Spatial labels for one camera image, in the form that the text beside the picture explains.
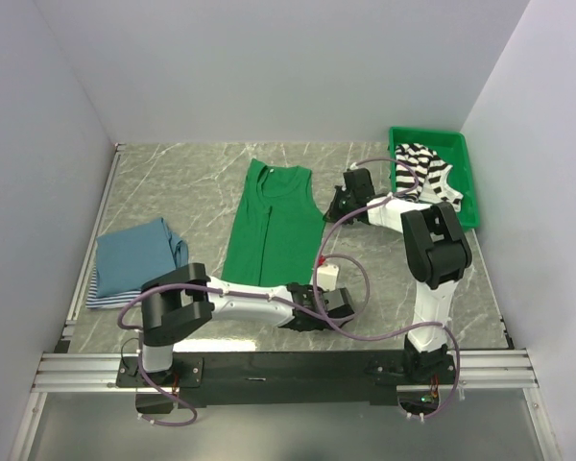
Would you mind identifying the green plastic bin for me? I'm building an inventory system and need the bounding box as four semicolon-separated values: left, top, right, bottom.
389;127;480;230

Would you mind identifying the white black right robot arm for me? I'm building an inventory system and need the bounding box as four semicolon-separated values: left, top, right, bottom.
324;168;472;383

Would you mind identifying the folded blue tank top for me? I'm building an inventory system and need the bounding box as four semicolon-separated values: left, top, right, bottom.
95;218;189;298

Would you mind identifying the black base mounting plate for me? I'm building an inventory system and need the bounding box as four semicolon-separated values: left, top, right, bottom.
116;350;456;408

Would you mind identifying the blue white striped tank top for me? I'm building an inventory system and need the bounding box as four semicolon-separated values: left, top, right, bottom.
84;269;140;309

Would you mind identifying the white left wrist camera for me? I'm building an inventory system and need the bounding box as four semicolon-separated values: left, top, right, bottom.
312;256;340;291

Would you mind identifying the green tank top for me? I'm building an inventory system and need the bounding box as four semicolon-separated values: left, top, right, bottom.
221;159;324;287

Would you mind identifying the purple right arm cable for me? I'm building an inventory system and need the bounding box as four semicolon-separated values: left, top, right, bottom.
314;158;462;419

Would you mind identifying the aluminium frame rail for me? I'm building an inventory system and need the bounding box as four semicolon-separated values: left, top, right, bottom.
31;350;539;393

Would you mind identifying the black white striped tank top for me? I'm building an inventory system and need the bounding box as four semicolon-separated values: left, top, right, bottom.
395;143;464;212

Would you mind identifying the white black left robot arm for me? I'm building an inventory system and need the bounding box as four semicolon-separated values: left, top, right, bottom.
138;263;355;386

